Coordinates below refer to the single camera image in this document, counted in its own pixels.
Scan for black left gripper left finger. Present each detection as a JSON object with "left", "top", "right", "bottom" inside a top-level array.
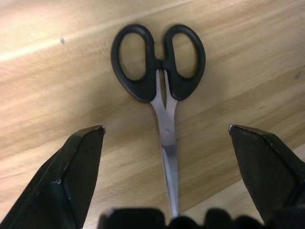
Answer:
[{"left": 0, "top": 125, "right": 106, "bottom": 229}]

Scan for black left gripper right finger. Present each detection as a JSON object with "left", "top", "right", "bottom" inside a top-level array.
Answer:
[{"left": 228, "top": 124, "right": 305, "bottom": 226}]

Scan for black-handled steel scissors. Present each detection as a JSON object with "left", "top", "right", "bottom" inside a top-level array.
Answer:
[{"left": 111, "top": 23, "right": 206, "bottom": 219}]

